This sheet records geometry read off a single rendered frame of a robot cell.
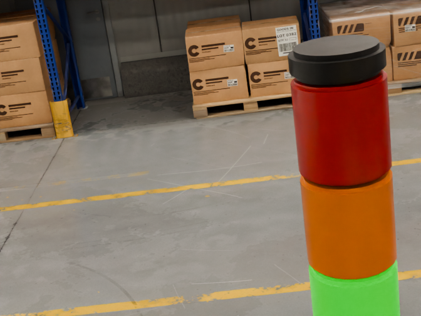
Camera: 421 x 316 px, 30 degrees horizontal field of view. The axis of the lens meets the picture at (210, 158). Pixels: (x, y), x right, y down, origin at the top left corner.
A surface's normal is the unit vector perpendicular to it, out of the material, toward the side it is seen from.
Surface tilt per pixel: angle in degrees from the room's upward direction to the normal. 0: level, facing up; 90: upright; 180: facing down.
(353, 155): 90
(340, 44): 0
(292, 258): 0
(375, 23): 90
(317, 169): 90
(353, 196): 90
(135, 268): 0
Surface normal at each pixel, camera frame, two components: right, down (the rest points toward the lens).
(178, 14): -0.01, 0.35
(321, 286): -0.83, 0.29
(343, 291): -0.44, 0.36
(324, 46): -0.13, -0.93
